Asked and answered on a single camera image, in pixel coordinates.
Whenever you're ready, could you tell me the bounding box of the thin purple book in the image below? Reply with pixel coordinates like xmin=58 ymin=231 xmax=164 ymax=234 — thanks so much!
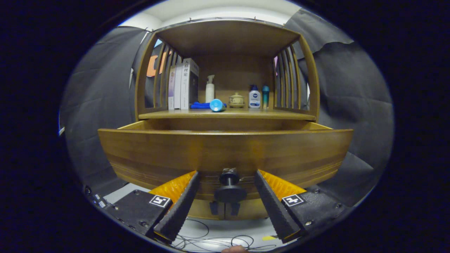
xmin=168 ymin=66 xmax=176 ymax=110

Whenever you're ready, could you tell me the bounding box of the black power strip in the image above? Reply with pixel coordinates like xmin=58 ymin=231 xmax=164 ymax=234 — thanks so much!
xmin=84 ymin=186 xmax=110 ymax=210

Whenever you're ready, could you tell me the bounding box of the wooden drawer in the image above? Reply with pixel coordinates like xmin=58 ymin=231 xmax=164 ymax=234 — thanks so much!
xmin=98 ymin=119 xmax=354 ymax=203

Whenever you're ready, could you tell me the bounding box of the white lotion bottle blue cap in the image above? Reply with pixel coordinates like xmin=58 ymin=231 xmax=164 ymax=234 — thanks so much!
xmin=249 ymin=85 xmax=261 ymax=109

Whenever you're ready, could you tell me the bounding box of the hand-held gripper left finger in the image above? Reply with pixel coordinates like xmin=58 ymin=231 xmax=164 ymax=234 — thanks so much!
xmin=104 ymin=171 xmax=201 ymax=244

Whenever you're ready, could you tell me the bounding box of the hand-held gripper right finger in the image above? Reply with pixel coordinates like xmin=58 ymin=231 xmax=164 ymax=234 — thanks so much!
xmin=254 ymin=170 xmax=353 ymax=244

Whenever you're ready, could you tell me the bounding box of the wooden cabinet door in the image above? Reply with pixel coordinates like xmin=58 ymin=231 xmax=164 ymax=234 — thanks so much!
xmin=186 ymin=200 xmax=225 ymax=221
xmin=225 ymin=200 xmax=271 ymax=220

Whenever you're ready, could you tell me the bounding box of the beige lidded tea cup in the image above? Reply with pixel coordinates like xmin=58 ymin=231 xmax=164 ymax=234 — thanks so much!
xmin=228 ymin=92 xmax=245 ymax=108

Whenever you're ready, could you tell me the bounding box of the white pump bottle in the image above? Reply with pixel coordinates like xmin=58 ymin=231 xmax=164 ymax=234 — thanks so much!
xmin=206 ymin=74 xmax=215 ymax=103

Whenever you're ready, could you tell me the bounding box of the black drawer knob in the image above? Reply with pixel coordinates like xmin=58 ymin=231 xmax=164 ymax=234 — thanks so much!
xmin=214 ymin=168 xmax=247 ymax=203

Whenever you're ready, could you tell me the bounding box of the thin white book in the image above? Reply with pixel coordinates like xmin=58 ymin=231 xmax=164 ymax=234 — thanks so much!
xmin=174 ymin=63 xmax=183 ymax=110

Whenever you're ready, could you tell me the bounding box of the blue folded cloth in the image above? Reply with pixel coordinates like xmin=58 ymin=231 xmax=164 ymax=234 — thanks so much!
xmin=190 ymin=102 xmax=227 ymax=109

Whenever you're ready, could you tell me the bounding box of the wooden cabinet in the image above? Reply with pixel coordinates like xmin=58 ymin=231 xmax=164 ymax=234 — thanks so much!
xmin=135 ymin=19 xmax=320 ymax=221

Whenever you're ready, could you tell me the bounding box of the wooden countertop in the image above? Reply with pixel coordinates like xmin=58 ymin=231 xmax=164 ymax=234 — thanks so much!
xmin=138 ymin=107 xmax=317 ymax=121

